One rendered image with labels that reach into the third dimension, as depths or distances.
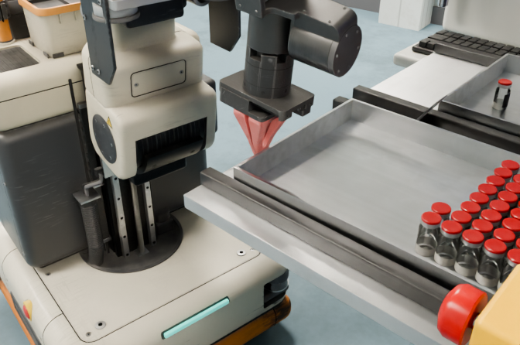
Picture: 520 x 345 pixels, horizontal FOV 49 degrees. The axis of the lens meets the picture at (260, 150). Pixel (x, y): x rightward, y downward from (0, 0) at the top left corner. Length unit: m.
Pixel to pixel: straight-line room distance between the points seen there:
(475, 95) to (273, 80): 0.46
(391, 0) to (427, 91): 3.14
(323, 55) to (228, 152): 1.94
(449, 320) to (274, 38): 0.36
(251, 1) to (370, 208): 0.28
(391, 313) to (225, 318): 0.96
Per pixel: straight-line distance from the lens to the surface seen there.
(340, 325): 1.76
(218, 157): 2.48
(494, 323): 0.38
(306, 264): 0.62
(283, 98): 0.67
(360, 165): 0.78
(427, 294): 0.58
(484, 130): 0.87
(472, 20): 1.54
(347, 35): 0.60
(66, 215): 1.50
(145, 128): 1.12
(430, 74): 1.09
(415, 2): 4.07
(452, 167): 0.80
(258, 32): 0.64
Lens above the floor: 1.29
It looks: 31 degrees down
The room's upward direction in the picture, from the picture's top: straight up
